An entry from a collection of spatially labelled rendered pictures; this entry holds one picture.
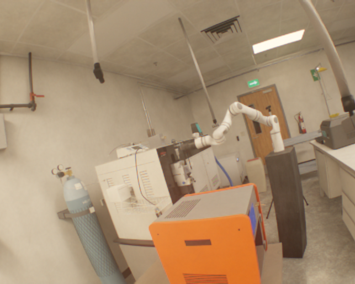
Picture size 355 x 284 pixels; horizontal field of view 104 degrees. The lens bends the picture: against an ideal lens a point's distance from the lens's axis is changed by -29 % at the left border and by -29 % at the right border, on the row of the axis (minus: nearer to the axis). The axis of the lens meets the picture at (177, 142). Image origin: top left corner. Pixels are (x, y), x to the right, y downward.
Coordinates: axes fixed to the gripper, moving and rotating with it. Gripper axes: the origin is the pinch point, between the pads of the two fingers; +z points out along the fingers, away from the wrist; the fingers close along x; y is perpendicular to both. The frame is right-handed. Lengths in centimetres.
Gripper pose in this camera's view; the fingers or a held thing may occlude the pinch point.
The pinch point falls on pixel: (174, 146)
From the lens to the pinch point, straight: 146.1
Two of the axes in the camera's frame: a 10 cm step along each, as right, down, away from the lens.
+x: 4.3, -1.2, 8.9
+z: -8.6, 2.5, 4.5
